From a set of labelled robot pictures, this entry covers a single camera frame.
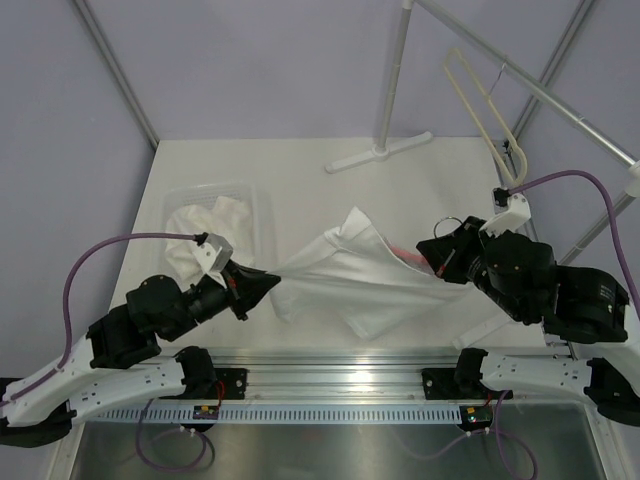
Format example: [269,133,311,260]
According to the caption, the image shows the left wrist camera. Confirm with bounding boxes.
[193,232,233,276]

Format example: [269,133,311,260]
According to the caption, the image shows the cream white skirt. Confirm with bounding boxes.
[164,196,255,284]

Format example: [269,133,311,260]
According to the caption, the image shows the white slotted cable duct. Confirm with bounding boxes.
[94,404,462,425]

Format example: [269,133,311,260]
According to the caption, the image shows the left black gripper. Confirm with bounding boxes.
[163,259,281,342]

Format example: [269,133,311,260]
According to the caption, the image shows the white skirt pink hanger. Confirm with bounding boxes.
[270,207,469,340]

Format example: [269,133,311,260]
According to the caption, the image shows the white plastic basket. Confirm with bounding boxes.
[158,182,265,285]

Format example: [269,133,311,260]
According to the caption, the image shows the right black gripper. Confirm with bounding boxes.
[420,215,530,321]

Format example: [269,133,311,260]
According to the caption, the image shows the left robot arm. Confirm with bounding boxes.
[1,261,281,448]

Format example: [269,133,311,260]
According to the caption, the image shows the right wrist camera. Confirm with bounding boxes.
[480,188,531,237]

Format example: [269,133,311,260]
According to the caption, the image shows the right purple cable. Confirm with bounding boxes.
[509,169,640,321]

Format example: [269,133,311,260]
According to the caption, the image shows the pink plastic hanger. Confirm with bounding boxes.
[389,245,430,272]

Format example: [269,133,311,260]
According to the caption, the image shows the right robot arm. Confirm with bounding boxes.
[416,216,639,426]

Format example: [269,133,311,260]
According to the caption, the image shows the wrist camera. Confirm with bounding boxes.
[193,232,233,276]
[480,188,531,237]

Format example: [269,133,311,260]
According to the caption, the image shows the aluminium mounting rail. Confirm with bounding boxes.
[207,348,460,404]

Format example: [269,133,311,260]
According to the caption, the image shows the silver clothes rack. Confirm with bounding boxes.
[324,0,640,351]

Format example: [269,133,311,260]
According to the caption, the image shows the cream plastic hanger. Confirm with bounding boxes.
[442,48,528,187]

